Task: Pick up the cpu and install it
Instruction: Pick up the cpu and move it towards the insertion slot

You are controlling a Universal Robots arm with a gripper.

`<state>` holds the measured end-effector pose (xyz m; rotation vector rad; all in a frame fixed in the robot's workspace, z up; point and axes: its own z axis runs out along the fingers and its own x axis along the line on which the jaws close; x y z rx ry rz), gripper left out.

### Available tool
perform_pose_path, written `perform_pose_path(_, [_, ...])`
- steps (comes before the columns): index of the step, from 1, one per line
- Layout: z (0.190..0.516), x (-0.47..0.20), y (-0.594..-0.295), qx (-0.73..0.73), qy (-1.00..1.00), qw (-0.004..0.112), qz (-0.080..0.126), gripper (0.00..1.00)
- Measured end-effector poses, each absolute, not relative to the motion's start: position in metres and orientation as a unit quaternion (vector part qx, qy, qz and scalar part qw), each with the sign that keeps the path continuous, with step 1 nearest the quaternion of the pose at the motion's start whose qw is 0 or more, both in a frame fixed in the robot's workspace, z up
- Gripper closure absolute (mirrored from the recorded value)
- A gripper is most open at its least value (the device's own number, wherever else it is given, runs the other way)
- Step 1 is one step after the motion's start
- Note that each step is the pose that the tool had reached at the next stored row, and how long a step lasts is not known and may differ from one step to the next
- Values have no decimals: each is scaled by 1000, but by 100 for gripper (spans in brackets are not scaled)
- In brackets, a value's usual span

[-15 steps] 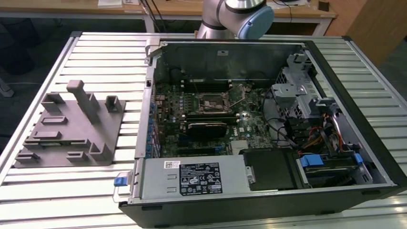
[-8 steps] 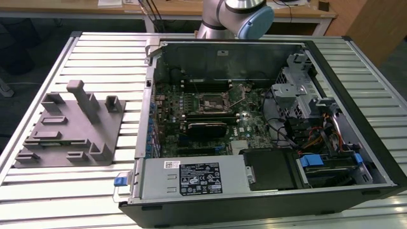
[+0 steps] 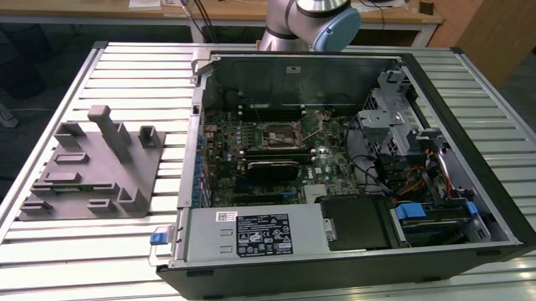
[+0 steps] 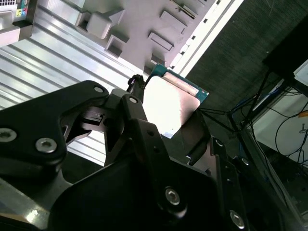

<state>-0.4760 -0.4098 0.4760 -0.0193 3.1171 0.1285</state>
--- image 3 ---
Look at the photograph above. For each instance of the wooden cabinet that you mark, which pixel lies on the wooden cabinet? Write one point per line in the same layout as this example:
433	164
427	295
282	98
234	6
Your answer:
493	37

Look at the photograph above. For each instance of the grey plastic parts rack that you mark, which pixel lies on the grey plastic parts rack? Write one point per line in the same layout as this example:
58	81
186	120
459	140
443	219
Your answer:
100	175

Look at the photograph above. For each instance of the green RAM stick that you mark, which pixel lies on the green RAM stick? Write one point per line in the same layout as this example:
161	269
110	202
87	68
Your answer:
71	188

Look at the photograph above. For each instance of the white paper box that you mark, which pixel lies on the white paper box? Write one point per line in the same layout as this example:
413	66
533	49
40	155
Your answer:
175	2
144	3

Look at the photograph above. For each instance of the black open PC case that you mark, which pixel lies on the black open PC case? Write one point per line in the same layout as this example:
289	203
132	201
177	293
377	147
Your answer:
293	279

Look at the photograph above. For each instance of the hard disk in blue carrier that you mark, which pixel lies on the hard disk in blue carrier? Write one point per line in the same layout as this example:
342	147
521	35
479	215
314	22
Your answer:
409	211

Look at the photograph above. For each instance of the blue release latch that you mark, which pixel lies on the blue release latch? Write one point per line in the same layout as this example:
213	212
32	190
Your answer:
158	239

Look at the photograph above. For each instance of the small brown box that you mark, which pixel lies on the small brown box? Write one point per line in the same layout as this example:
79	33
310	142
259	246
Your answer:
427	7

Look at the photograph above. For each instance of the black plastic shroud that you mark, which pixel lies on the black plastic shroud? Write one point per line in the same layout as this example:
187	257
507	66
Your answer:
356	222

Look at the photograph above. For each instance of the green motherboard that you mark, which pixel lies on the green motherboard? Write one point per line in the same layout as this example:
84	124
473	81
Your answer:
338	163

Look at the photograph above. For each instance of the small black graphics card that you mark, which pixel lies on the small black graphics card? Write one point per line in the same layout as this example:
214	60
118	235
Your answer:
271	172

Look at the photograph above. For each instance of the silver power supply unit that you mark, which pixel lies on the silver power supply unit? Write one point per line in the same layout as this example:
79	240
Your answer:
205	238

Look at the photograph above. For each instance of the grey case hinge bracket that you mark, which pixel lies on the grey case hinge bracket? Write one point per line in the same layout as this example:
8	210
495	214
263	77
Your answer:
199	62

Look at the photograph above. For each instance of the silver chipset heatsink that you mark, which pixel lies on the silver chipset heatsink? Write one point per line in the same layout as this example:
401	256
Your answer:
316	190

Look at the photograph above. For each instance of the RAM slot black latches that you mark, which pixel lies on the RAM slot black latches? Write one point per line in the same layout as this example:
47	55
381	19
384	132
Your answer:
275	151
271	118
308	161
275	154
271	110

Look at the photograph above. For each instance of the wooden desk white legs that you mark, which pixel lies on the wooden desk white legs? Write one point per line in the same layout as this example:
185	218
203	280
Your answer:
146	14

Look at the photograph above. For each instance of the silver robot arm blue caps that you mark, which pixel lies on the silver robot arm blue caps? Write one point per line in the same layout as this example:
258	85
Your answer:
310	12

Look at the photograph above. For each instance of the grey metal drive cage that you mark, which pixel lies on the grey metal drive cage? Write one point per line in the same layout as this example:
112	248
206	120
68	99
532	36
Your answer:
377	122

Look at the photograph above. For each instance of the CPU socket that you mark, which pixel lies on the CPU socket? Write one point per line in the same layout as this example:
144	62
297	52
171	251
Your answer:
275	133

